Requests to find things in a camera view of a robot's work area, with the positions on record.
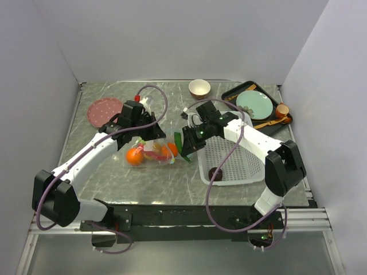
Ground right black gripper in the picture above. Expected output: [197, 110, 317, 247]
[181, 122, 213, 156]

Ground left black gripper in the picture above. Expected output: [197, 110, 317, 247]
[131, 112, 166, 141]

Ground green chili pepper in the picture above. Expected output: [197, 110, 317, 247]
[174, 132, 192, 163]

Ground orange tangerine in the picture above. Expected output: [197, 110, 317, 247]
[161, 143, 178, 158]
[125, 148, 144, 166]

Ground red chili pepper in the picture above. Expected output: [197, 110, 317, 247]
[135, 143, 167, 161]

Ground yellow orange mango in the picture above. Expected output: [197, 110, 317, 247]
[143, 142, 161, 160]

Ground clear zip top bag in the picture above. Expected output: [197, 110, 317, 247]
[121, 129, 184, 168]

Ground dark purple mangosteen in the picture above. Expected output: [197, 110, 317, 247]
[208, 167, 223, 182]

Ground green wrinkled fruit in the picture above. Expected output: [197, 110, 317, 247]
[136, 138, 146, 145]

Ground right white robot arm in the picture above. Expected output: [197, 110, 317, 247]
[181, 100, 306, 228]

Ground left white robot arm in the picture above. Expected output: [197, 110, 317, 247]
[32, 97, 166, 230]

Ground pink dotted plate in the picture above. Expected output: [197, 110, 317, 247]
[87, 97, 123, 128]

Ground white ceramic bowl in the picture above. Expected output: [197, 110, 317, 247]
[189, 79, 211, 100]

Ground white plastic basket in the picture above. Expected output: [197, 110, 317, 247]
[196, 111, 265, 186]

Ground light green plate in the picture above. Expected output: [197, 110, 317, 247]
[236, 91, 273, 120]

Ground black tray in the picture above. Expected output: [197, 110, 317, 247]
[229, 81, 292, 136]

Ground wooden chopsticks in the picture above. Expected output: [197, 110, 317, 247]
[221, 82, 257, 101]

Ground small brown cup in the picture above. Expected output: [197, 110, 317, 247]
[275, 103, 290, 119]

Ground wooden spoon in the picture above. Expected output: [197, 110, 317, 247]
[254, 116, 290, 129]

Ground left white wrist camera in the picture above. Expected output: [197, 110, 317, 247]
[134, 95, 154, 114]

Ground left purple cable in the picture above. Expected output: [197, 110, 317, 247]
[34, 84, 169, 255]

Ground purple cable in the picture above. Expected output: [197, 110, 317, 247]
[34, 84, 169, 255]
[183, 99, 288, 250]

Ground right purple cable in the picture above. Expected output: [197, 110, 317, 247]
[183, 99, 288, 250]

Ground black base frame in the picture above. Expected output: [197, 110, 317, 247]
[80, 205, 286, 248]

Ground aluminium rail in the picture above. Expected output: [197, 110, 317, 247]
[28, 209, 333, 235]

